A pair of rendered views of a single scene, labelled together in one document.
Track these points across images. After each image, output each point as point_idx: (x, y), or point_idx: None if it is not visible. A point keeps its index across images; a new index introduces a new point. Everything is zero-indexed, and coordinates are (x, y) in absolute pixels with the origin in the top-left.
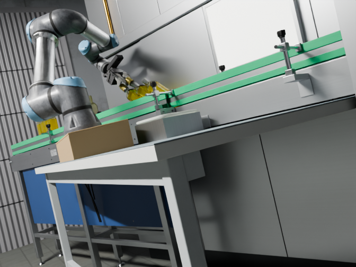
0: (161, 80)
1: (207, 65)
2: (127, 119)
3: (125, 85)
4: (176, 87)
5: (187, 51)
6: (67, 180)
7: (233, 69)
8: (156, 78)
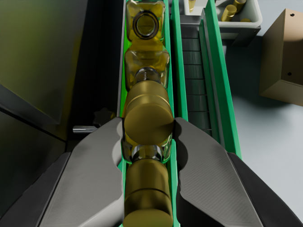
0: (43, 20)
1: None
2: (284, 9)
3: (146, 175)
4: (75, 8)
5: None
6: None
7: None
8: (23, 33)
